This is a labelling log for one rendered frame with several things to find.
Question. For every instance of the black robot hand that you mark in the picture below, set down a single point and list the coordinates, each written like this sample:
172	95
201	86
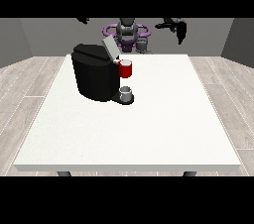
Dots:
181	29
84	20

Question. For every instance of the pale grey machine lid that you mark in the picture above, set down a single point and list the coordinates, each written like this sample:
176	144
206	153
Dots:
111	47

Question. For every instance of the small grey coffee pod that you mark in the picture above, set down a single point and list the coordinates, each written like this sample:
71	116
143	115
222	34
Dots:
142	46

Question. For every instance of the black coffee machine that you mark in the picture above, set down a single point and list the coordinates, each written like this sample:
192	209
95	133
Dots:
94	76

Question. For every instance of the red pod holder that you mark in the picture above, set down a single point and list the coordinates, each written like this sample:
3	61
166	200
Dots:
125	70

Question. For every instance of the grey robot trunk purple rings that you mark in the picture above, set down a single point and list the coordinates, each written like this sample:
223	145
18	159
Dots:
125	33

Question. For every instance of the small grey cup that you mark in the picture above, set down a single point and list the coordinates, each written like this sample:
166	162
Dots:
125	94

